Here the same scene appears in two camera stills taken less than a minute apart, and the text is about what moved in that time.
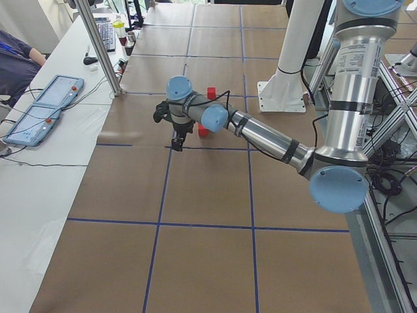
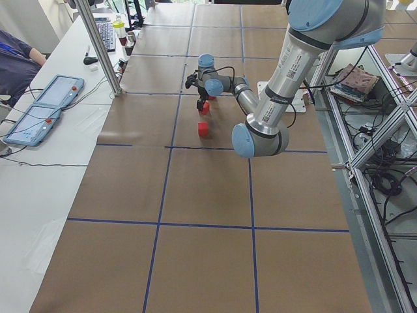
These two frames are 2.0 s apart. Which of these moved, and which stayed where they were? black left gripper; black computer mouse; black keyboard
Moved: black left gripper
Stayed: black computer mouse; black keyboard
